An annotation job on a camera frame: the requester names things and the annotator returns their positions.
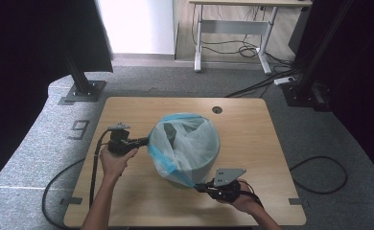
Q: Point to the person's right hand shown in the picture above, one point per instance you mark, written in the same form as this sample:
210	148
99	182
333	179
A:
247	202

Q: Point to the black stand base left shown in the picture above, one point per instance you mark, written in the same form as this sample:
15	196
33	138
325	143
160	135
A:
81	84

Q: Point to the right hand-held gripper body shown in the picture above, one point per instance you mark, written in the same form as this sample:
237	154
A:
225	193

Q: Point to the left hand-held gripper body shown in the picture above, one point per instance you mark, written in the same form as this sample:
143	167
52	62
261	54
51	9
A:
119	145

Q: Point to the white bag with blue band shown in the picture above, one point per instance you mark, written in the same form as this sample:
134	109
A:
191	150

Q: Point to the person's left hand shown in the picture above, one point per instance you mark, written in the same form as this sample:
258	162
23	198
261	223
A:
114	166

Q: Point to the white power strip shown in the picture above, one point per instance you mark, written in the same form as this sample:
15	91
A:
284	80

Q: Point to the grey metal desk frame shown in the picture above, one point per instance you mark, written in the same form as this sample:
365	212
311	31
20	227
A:
233	27

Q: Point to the black metal stand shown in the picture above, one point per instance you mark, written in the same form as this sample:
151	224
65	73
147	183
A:
303	91

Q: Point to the green plastic bin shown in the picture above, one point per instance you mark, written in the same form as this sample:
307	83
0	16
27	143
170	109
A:
204	171

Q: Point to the black curtain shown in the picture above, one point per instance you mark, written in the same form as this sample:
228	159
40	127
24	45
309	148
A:
361	80
25	64

